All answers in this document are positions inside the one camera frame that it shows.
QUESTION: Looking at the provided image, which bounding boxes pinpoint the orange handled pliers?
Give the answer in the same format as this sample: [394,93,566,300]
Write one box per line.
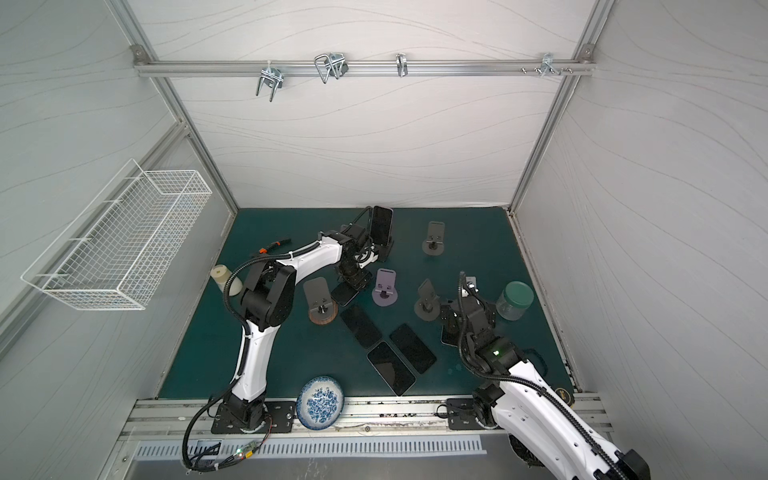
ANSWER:
[258,238,292,255]

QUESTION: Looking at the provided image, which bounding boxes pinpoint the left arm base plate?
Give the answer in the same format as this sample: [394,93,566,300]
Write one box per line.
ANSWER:
[210,400,295,435]

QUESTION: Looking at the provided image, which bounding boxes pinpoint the metal clamp small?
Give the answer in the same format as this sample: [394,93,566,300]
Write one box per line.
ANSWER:
[395,53,408,78]

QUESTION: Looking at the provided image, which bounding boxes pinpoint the yellow black tape measure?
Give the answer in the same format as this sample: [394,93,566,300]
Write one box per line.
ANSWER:
[555,387,575,406]

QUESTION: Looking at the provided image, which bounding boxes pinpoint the blue white patterned plate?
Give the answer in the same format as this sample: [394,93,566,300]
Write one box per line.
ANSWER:
[296,376,344,430]

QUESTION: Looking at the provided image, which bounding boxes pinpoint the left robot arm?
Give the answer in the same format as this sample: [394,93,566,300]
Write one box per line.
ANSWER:
[216,206,385,431]

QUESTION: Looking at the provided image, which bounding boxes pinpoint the aluminium crossbar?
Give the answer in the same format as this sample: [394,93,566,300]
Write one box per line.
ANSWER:
[134,58,597,78]

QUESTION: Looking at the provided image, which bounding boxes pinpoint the beige plastic cup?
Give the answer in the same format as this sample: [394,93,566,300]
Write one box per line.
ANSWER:
[210,264,243,297]

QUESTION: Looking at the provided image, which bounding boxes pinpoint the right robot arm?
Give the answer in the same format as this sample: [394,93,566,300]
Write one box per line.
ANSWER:
[456,272,651,479]

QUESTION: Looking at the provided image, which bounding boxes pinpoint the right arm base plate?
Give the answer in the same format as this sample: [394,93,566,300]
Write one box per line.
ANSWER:
[443,397,498,431]

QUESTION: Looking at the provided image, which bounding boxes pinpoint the wooden base phone stand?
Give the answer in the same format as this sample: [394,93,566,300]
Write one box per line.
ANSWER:
[303,277,338,325]

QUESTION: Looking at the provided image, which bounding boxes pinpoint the metal clamp centre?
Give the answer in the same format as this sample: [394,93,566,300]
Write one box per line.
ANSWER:
[314,52,349,84]

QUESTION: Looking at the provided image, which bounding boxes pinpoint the purple phone stand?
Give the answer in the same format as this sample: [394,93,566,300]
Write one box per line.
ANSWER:
[372,268,398,307]

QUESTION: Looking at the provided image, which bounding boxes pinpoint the grey stand back right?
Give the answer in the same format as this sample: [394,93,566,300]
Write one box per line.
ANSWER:
[422,221,445,256]

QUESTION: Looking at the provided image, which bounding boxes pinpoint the grey stand front right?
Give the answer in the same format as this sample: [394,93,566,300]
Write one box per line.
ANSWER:
[414,279,441,322]

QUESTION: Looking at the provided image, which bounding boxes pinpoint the grey stand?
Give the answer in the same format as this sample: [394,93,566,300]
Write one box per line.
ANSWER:
[414,279,441,322]
[422,221,445,256]

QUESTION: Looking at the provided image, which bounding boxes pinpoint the white vent grille strip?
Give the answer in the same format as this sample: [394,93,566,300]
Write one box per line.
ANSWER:
[134,435,487,461]

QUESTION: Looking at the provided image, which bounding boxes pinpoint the black stand back centre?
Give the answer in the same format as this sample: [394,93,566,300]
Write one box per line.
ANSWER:
[372,239,394,262]

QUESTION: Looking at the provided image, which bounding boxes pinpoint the green lidded jar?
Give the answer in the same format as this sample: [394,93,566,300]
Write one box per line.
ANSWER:
[496,281,535,321]

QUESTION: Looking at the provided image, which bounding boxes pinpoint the metal bracket right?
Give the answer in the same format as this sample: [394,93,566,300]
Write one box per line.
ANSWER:
[520,53,574,77]

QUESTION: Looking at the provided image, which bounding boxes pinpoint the metal clamp left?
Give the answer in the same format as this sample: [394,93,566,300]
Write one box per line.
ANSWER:
[256,65,284,102]

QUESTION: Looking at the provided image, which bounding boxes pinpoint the left base cable bundle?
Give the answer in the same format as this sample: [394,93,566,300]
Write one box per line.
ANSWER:
[181,383,274,473]

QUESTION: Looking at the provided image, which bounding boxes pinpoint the white wire basket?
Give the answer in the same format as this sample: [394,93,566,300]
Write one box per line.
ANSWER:
[21,159,212,311]

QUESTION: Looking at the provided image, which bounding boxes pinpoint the black phone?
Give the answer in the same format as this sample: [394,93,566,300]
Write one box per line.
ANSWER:
[331,282,359,307]
[389,324,437,374]
[441,325,460,347]
[370,206,394,246]
[367,341,416,396]
[341,305,382,350]

